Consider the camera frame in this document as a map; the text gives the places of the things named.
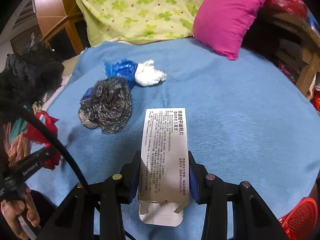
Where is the magenta pillow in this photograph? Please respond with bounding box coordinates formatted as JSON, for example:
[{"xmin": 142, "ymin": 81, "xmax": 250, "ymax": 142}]
[{"xmin": 193, "ymin": 0, "xmax": 266, "ymax": 60}]

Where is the red ribbon cloth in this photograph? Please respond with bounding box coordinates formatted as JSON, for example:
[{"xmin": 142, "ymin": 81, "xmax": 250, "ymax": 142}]
[{"xmin": 25, "ymin": 111, "xmax": 61, "ymax": 170}]

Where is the white tissue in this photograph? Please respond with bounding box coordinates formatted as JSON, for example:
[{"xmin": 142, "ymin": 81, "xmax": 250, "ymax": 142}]
[{"xmin": 135, "ymin": 60, "xmax": 167, "ymax": 87}]

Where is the red plastic bag on table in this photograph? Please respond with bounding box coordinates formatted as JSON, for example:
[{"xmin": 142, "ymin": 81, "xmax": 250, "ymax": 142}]
[{"xmin": 263, "ymin": 0, "xmax": 308, "ymax": 20}]

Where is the blue plastic bag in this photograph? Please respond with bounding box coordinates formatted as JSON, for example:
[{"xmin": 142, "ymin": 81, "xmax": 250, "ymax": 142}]
[{"xmin": 104, "ymin": 59, "xmax": 138, "ymax": 90}]

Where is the green clover quilt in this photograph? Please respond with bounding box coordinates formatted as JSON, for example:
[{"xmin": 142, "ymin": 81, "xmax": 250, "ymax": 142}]
[{"xmin": 75, "ymin": 0, "xmax": 204, "ymax": 47}]

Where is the wooden headboard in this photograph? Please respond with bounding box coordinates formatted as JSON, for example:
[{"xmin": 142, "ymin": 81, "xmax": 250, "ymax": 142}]
[{"xmin": 33, "ymin": 0, "xmax": 84, "ymax": 55}]

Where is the black plastic bag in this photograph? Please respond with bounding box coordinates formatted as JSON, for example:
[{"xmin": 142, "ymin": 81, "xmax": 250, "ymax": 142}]
[{"xmin": 78, "ymin": 77, "xmax": 132, "ymax": 134}]

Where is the pink yellow striped scarf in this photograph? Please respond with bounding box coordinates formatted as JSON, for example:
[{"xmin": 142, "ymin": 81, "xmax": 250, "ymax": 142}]
[{"xmin": 3, "ymin": 123, "xmax": 30, "ymax": 166}]

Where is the blue and white carton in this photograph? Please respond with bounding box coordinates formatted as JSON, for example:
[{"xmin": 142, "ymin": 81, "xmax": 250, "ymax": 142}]
[{"xmin": 79, "ymin": 87, "xmax": 94, "ymax": 106}]

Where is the white printed medicine carton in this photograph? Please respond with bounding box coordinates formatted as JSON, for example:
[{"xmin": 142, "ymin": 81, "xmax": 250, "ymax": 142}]
[{"xmin": 138, "ymin": 108, "xmax": 190, "ymax": 227}]

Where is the patterned yellow dark cloth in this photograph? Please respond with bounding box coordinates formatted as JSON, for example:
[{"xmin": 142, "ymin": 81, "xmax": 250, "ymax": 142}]
[{"xmin": 32, "ymin": 100, "xmax": 48, "ymax": 114}]

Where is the teal garment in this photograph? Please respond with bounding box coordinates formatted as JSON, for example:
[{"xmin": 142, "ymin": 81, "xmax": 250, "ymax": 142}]
[{"xmin": 9, "ymin": 118, "xmax": 28, "ymax": 140}]

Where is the person's left hand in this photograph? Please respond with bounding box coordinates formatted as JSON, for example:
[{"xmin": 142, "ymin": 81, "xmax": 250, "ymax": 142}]
[{"xmin": 1, "ymin": 186, "xmax": 40, "ymax": 240}]

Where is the blue towel blanket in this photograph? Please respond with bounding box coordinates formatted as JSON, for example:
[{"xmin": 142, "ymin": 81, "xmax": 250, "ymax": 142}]
[{"xmin": 48, "ymin": 38, "xmax": 319, "ymax": 217}]

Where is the black clothing pile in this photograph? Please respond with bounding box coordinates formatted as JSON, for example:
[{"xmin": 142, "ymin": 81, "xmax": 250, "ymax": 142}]
[{"xmin": 1, "ymin": 46, "xmax": 64, "ymax": 106}]

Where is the red mesh trash basket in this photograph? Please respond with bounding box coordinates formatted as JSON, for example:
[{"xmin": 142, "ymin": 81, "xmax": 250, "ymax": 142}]
[{"xmin": 279, "ymin": 197, "xmax": 318, "ymax": 240}]

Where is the black cable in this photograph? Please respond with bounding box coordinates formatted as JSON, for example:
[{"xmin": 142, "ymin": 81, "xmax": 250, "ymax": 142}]
[{"xmin": 0, "ymin": 97, "xmax": 137, "ymax": 240}]

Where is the wooden table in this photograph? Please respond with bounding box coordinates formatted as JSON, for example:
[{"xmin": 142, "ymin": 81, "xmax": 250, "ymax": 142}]
[{"xmin": 261, "ymin": 12, "xmax": 319, "ymax": 97}]

